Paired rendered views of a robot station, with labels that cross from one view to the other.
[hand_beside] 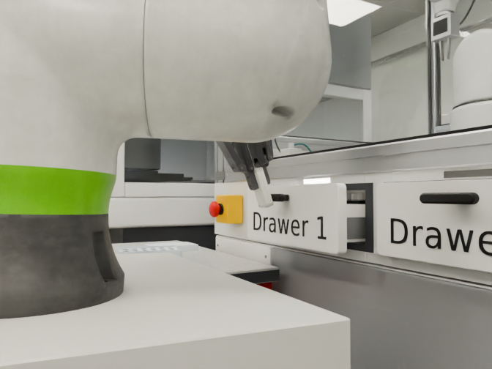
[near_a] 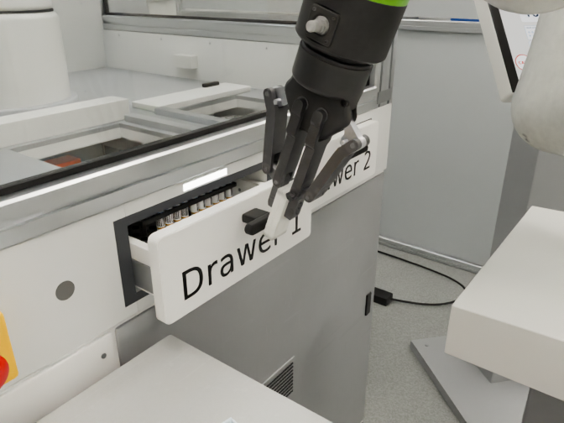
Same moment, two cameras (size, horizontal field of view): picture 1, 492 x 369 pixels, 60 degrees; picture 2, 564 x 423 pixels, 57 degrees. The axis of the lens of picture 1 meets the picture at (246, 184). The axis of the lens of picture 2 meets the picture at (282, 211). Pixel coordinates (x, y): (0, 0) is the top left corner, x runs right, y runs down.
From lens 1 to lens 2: 1.13 m
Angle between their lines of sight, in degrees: 113
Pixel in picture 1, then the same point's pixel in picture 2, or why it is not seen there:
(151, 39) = not seen: outside the picture
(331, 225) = (305, 212)
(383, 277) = not seen: hidden behind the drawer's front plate
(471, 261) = (341, 188)
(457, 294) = (322, 215)
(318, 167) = (211, 159)
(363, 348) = (266, 313)
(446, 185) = (333, 143)
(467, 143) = not seen: hidden behind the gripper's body
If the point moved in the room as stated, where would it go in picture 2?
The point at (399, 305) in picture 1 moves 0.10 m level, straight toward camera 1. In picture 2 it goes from (292, 252) to (349, 249)
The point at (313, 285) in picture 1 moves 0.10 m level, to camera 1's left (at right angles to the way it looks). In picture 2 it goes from (209, 310) to (232, 352)
